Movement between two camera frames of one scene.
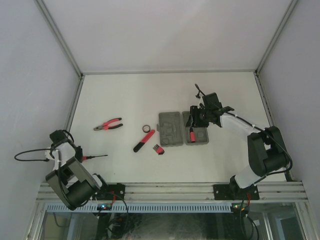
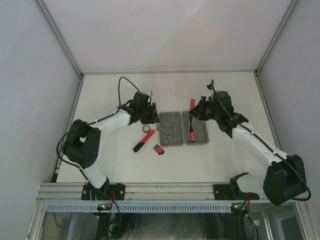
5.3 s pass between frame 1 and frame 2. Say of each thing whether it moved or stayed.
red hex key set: stayed
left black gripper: moved
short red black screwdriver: stayed
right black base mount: stayed
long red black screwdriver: moved
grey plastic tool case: stayed
